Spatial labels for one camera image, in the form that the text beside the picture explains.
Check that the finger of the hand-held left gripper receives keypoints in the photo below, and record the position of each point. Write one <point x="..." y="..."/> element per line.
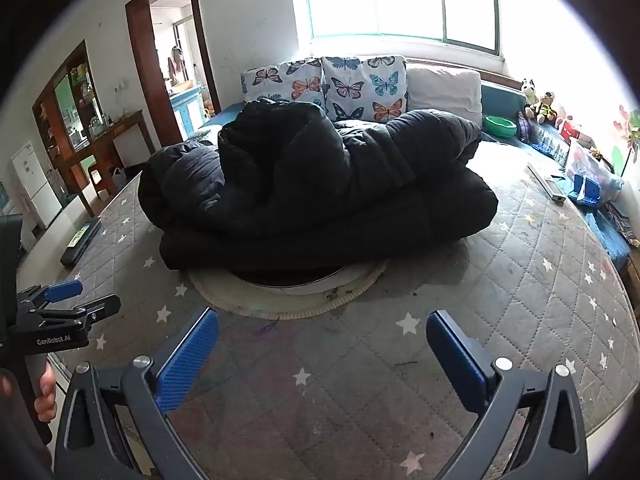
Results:
<point x="97" y="307"/>
<point x="62" y="290"/>

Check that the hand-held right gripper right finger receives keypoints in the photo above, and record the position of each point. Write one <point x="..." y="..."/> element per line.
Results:
<point x="452" y="355"/>

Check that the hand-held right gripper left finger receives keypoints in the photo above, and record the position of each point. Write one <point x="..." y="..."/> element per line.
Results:
<point x="187" y="355"/>

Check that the black puffer jacket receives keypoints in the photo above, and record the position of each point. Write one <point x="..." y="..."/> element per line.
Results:
<point x="300" y="185"/>

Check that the person's left hand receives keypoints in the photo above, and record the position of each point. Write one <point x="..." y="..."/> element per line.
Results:
<point x="47" y="395"/>

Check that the white refrigerator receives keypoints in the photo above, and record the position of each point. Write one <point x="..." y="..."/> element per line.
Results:
<point x="35" y="190"/>

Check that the round table hotplate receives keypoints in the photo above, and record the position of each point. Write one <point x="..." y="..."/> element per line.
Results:
<point x="280" y="302"/>

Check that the wooden glass cabinet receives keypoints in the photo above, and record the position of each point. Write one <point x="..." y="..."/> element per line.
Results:
<point x="47" y="125"/>

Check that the black white patterned cushion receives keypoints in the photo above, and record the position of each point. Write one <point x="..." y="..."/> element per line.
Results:
<point x="205" y="136"/>

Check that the blue plastic stand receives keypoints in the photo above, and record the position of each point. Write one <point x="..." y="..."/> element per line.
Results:
<point x="590" y="192"/>

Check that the light blue cabinet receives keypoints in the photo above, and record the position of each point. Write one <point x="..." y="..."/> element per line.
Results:
<point x="185" y="107"/>

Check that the blue patterned box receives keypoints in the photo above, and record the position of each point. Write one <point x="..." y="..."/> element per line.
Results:
<point x="550" y="145"/>

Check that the green bowl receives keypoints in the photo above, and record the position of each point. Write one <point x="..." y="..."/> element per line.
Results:
<point x="500" y="127"/>

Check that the clear plastic toy bag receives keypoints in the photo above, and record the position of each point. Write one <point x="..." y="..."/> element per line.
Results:
<point x="595" y="165"/>

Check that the purple toy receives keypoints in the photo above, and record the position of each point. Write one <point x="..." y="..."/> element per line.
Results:
<point x="523" y="127"/>

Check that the red box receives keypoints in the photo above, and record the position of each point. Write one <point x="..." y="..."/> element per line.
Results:
<point x="570" y="132"/>

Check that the blue sofa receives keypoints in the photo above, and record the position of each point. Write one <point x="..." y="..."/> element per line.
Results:
<point x="500" y="102"/>

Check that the brown plush toy yellow vest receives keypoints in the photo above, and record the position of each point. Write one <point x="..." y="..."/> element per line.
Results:
<point x="545" y="107"/>

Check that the white pillow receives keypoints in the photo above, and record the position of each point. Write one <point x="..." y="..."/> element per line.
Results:
<point x="445" y="90"/>

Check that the butterfly print pillow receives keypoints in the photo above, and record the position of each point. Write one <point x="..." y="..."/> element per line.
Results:
<point x="365" y="85"/>
<point x="280" y="80"/>

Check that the colourful pinwheel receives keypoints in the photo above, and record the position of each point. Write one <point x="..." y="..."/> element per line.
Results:
<point x="629" y="127"/>

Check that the green framed window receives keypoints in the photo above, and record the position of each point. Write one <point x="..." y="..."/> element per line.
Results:
<point x="400" y="0"/>

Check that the brown wooden door frame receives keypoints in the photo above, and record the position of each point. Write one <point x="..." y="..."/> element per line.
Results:
<point x="145" y="85"/>

